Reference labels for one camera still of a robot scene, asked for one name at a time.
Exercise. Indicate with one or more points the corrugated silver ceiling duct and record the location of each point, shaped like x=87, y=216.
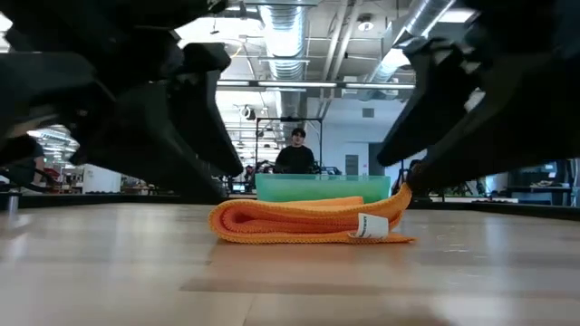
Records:
x=285, y=36

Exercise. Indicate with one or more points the black aluminium table frame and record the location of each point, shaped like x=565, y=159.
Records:
x=90, y=200

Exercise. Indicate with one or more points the small silver post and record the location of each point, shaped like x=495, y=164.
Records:
x=12, y=203

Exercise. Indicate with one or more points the person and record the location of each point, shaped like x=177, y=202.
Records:
x=294, y=158

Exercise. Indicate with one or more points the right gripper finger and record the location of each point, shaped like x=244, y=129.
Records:
x=435, y=90
x=512, y=131

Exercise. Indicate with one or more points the background work desk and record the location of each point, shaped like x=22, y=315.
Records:
x=539, y=186

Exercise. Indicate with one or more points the smooth silver ceiling duct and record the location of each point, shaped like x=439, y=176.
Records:
x=426, y=13

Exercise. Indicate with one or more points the white building pillar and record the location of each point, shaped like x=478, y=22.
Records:
x=102, y=181

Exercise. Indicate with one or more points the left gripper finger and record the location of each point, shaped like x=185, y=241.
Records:
x=145, y=149
x=204, y=122

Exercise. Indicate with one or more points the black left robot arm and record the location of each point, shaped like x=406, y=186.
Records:
x=90, y=13

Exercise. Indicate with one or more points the long ceiling light strip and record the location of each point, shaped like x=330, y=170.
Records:
x=294, y=84

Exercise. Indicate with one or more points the teal translucent plastic basket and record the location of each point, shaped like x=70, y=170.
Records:
x=326, y=188

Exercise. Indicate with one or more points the orange microfiber towel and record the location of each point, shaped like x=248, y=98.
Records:
x=294, y=222

